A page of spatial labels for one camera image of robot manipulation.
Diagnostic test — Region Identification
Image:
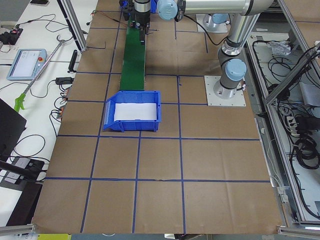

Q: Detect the black power adapter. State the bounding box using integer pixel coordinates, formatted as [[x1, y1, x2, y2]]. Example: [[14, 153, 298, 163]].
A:
[[55, 77, 74, 85]]

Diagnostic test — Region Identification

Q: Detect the aluminium frame post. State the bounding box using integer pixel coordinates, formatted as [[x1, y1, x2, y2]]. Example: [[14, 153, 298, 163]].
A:
[[57, 0, 87, 53]]

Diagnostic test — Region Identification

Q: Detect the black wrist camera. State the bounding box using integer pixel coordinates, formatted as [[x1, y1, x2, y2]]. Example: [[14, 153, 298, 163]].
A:
[[122, 5, 133, 21]]

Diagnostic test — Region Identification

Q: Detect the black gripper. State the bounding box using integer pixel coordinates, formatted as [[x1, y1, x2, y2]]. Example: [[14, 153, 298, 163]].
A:
[[133, 10, 151, 27]]

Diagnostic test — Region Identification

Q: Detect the green handled reacher grabber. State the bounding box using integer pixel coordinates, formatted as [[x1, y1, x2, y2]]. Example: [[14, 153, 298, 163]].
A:
[[14, 35, 72, 113]]

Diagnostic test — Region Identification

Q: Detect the right blue plastic bin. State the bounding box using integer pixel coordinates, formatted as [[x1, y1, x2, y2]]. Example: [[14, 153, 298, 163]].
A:
[[118, 0, 134, 9]]

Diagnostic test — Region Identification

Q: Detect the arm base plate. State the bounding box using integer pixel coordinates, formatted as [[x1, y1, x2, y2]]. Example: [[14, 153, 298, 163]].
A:
[[204, 75, 246, 107]]

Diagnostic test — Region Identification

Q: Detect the green conveyor belt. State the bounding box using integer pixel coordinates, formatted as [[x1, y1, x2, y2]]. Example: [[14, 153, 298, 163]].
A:
[[119, 19, 146, 91]]

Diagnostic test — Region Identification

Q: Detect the teach pendant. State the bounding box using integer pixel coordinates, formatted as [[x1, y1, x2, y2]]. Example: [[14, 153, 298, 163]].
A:
[[6, 48, 47, 81]]

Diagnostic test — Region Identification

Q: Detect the blue plastic bin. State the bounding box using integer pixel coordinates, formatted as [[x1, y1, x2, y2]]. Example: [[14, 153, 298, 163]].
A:
[[103, 90, 162, 132], [118, 0, 134, 9]]

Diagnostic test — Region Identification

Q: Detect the left blue plastic bin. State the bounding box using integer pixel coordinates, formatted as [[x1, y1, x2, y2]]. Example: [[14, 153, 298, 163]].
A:
[[103, 90, 162, 132]]

